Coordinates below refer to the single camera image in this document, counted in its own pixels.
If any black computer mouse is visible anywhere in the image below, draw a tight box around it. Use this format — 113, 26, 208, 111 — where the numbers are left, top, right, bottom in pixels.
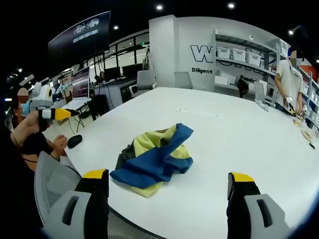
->
67, 134, 83, 149

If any white storage bin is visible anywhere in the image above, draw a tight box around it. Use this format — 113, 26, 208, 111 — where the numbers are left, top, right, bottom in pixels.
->
218, 47, 234, 60
245, 52, 262, 67
233, 48, 247, 62

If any grey metal shelf rack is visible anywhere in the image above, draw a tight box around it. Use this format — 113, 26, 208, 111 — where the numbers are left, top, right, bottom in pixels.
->
212, 24, 292, 107
303, 72, 319, 125

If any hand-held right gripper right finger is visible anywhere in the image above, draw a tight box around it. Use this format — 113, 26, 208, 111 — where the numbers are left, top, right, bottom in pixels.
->
227, 171, 291, 239

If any black computer monitor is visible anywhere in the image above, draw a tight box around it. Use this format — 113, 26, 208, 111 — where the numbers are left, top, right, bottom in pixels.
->
122, 63, 144, 79
104, 66, 121, 80

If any person's left hand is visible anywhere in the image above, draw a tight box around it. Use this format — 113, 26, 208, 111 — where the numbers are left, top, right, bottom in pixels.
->
21, 111, 42, 135

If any large dark wall screen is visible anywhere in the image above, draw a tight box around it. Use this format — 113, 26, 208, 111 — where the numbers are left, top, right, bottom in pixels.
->
47, 10, 111, 75

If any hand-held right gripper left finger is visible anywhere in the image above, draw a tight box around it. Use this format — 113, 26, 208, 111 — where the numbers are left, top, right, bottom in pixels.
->
45, 168, 110, 239

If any white cloth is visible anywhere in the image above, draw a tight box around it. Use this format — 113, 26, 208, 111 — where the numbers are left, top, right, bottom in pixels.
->
255, 99, 271, 112

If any white box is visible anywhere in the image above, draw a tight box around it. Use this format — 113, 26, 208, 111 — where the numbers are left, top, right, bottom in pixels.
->
214, 74, 237, 86

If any white coat stand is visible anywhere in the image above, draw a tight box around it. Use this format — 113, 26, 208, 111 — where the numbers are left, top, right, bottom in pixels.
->
145, 46, 157, 73

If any black backpack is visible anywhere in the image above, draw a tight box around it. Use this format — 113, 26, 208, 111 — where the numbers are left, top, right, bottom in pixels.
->
236, 78, 250, 98

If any beige flat object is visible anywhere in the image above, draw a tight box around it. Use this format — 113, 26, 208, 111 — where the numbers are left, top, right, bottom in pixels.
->
301, 129, 318, 140

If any lit computer monitor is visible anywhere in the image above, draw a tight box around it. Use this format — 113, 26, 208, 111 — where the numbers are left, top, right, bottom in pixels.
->
72, 66, 90, 99

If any yellow blue grey garment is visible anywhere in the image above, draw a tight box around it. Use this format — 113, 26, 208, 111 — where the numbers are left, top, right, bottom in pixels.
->
109, 122, 194, 199

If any gold bracelet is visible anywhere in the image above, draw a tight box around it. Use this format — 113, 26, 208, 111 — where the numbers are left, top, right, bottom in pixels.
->
12, 129, 23, 147

